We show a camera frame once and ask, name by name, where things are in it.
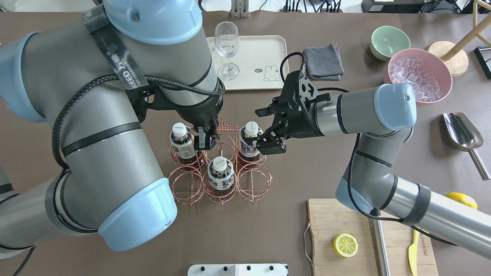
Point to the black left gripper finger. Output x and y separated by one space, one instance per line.
201 140

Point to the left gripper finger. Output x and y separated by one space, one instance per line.
212 134

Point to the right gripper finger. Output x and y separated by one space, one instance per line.
267 144
265 112

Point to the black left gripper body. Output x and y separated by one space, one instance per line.
198 113

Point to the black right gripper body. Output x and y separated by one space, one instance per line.
302 123

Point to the tea bottle white cap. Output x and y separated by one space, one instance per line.
248 154

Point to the copper wire bottle basket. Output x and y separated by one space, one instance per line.
236 167

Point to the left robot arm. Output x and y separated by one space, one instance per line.
93 81

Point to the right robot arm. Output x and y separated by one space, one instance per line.
383 118

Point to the tea bottle front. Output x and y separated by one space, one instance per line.
221 178

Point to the cream rabbit tray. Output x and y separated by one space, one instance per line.
258 59

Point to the dark grey cloth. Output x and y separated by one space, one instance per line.
324 63

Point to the clear wine glass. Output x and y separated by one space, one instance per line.
227 45

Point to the green bowl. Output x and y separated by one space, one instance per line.
386 41

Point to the wooden cutting board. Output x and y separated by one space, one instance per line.
329 218

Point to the half lemon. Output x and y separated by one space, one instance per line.
345 245

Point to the pink bowl with ice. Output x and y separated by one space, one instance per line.
427 74

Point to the steel muddler black tip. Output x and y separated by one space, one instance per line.
380 248

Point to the round wooden stand base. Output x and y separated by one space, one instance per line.
452 54

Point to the steel ice scoop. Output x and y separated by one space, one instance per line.
467 138

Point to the yellow plastic knife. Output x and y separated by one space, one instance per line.
412 252

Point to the yellow lemon upper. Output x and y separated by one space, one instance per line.
463 199

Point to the tea bottle near handle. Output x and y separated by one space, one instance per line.
182 144

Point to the aluminium frame post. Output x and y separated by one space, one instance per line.
239 9

